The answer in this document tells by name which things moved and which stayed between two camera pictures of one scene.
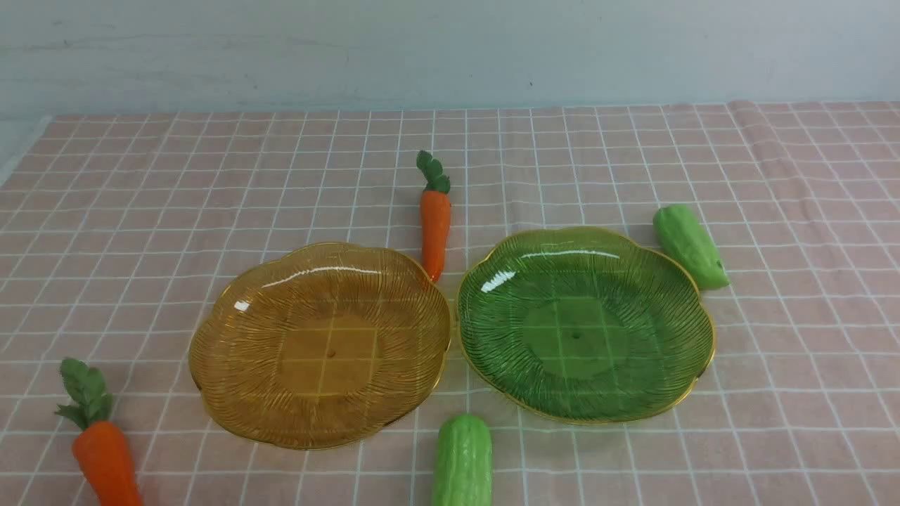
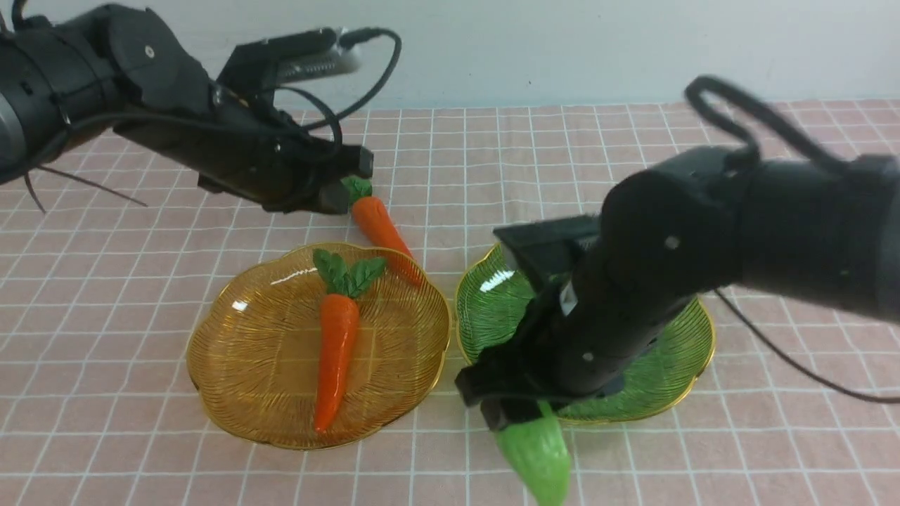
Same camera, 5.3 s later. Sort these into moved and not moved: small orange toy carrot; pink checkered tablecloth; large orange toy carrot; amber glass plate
Moved: small orange toy carrot; large orange toy carrot
Not moved: pink checkered tablecloth; amber glass plate
